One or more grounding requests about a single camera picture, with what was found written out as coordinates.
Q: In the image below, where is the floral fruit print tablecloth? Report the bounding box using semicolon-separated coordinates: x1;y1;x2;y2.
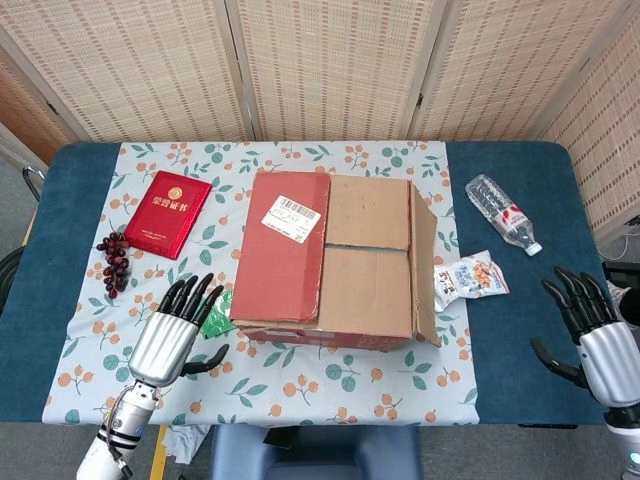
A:
41;140;481;427

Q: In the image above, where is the blue padded seat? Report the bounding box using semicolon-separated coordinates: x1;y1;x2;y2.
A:
208;424;424;480

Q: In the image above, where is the woven bamboo folding screen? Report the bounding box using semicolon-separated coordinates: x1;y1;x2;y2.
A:
0;0;640;246

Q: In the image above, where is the red cardboard shipping box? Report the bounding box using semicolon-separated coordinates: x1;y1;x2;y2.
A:
228;169;443;352

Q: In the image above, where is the dark blue table cover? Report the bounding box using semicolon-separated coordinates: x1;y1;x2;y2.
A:
0;141;621;426

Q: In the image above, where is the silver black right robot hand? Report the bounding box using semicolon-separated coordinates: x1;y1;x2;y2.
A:
529;265;640;407

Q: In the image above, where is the crumpled white cloth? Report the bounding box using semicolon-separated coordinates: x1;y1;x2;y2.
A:
164;425;211;464

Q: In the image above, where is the black round chair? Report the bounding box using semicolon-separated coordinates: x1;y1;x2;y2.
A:
0;244;26;314

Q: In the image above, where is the red certificate book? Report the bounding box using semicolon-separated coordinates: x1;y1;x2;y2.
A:
122;169;214;261

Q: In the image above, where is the white blue snack bag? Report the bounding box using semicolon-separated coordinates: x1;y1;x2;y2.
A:
432;249;511;314

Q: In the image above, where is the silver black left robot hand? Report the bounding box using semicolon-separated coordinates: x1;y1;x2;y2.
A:
127;272;231;390

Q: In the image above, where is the metal chair frame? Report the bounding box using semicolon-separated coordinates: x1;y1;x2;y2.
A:
21;166;49;201

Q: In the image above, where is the dark purple grape bunch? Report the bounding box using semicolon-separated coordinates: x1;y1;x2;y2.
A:
95;230;133;300

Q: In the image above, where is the green foil packet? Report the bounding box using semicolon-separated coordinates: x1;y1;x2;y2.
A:
199;288;238;341

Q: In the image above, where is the clear plastic water bottle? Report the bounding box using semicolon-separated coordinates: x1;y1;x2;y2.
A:
464;173;544;257

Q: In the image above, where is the black equipment stand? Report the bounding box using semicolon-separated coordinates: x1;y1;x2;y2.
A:
602;259;640;326

